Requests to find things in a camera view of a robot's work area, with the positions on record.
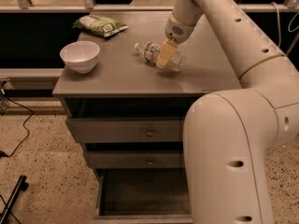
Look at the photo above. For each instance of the clear plastic water bottle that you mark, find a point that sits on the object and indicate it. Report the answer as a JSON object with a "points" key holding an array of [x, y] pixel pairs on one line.
{"points": [[151, 51]]}

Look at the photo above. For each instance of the grey open bottom drawer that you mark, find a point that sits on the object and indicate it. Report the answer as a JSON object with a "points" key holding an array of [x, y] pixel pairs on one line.
{"points": [[142, 196]]}

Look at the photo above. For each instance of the green snack bag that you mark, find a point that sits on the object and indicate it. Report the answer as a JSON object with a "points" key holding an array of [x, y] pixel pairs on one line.
{"points": [[100, 25]]}

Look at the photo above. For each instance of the grey wooden drawer cabinet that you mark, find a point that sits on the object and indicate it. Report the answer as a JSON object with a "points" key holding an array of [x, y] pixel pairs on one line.
{"points": [[123, 85]]}

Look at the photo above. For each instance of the grey middle drawer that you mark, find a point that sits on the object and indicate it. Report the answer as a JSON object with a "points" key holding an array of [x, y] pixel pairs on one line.
{"points": [[133, 159]]}

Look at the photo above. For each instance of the white ceramic bowl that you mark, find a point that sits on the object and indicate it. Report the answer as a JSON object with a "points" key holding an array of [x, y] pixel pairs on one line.
{"points": [[80, 56]]}

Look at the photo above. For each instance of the grey top drawer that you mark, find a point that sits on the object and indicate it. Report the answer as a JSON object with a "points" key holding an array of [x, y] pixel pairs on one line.
{"points": [[124, 130]]}

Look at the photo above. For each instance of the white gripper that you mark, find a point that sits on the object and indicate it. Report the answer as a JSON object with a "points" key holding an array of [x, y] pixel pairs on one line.
{"points": [[176, 29]]}

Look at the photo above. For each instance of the brass top drawer knob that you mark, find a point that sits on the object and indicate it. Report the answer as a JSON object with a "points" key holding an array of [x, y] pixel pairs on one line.
{"points": [[149, 132]]}

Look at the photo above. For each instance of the black stand leg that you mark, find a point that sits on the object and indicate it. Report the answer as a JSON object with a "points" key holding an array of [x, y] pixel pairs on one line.
{"points": [[20, 186]]}

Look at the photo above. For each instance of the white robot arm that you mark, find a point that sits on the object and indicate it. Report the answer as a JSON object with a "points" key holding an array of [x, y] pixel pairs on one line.
{"points": [[226, 133]]}

